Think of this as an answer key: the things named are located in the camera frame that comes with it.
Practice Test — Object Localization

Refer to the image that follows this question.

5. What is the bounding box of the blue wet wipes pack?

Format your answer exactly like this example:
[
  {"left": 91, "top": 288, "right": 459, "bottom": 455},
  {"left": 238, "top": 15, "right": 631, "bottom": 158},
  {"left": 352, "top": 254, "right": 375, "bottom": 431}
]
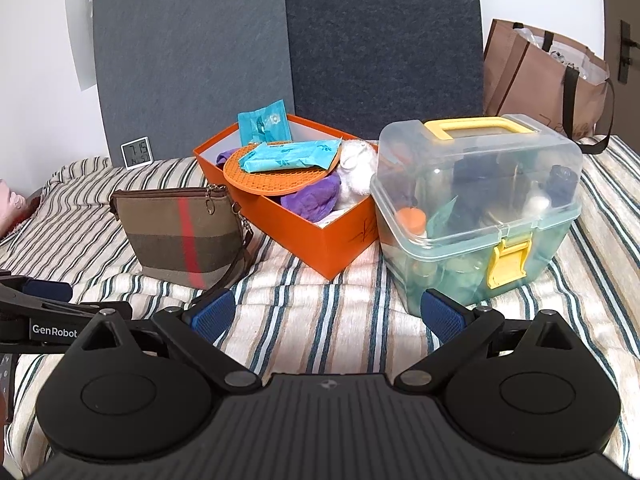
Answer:
[{"left": 239, "top": 140, "right": 342, "bottom": 174}]

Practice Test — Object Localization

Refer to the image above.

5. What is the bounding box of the purple fleece cloth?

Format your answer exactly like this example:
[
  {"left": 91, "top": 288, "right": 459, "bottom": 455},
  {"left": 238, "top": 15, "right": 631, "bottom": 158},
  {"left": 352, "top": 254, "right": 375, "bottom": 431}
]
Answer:
[{"left": 215, "top": 148, "right": 341, "bottom": 222}]

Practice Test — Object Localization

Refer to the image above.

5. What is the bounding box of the orange silicone honeycomb mat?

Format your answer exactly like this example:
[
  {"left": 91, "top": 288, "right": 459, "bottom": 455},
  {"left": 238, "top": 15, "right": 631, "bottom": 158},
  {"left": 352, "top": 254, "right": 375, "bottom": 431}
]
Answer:
[{"left": 224, "top": 144, "right": 342, "bottom": 196}]

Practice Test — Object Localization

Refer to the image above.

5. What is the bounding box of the clear plastic storage box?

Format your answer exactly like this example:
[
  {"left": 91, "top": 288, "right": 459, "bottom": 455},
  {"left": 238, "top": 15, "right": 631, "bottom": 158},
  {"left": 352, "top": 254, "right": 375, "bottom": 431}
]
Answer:
[{"left": 370, "top": 114, "right": 582, "bottom": 315}]

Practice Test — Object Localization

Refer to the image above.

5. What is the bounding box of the pink cushion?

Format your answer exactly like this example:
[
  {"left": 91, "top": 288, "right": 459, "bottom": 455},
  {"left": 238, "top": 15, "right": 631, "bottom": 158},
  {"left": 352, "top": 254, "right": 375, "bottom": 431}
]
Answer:
[{"left": 0, "top": 180, "right": 27, "bottom": 237}]

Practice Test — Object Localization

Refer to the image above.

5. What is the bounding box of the brown plaid zipper pouch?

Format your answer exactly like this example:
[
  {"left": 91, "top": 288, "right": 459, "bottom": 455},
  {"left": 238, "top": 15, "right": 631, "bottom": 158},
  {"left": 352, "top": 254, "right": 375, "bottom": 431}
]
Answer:
[{"left": 110, "top": 184, "right": 253, "bottom": 290}]

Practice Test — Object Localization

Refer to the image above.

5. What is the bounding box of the white digital clock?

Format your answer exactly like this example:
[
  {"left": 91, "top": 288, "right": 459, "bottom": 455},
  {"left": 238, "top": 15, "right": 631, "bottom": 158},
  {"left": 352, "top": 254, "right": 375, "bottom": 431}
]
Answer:
[{"left": 120, "top": 136, "right": 154, "bottom": 169}]

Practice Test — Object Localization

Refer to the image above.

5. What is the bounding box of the brown paper shopping bag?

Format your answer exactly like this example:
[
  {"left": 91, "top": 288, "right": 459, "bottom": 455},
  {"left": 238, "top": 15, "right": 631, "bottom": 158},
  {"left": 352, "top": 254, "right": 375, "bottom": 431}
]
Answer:
[{"left": 483, "top": 20, "right": 615, "bottom": 155}]

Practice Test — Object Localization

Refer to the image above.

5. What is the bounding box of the white pink plush toy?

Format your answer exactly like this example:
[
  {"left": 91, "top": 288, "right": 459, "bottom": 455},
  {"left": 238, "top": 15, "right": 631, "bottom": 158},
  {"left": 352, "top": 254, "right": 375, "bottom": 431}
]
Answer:
[{"left": 335, "top": 140, "right": 378, "bottom": 209}]

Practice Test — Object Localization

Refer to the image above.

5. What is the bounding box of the teal cartoon tissue pack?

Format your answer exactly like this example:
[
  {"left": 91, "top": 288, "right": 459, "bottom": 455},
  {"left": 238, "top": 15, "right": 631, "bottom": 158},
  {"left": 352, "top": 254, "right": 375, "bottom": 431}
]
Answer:
[{"left": 238, "top": 100, "right": 292, "bottom": 146}]

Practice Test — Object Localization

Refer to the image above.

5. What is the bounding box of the orange cardboard box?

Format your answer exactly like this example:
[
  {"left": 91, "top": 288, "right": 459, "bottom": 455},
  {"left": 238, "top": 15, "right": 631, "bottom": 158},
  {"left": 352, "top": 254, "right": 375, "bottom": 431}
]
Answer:
[{"left": 192, "top": 112, "right": 380, "bottom": 282}]

